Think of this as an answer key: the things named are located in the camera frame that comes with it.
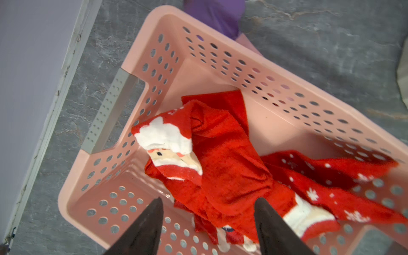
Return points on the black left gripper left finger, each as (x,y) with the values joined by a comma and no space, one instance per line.
(143,235)

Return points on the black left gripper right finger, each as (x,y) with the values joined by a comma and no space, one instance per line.
(275,236)

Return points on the red snowman sock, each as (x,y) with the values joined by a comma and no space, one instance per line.
(223,237)

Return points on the red santa sock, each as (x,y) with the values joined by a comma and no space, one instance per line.
(167,139)

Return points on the pink perforated plastic basket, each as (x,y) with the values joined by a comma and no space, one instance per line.
(175,55)

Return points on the purple object behind basket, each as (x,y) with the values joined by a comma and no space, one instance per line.
(222,15)

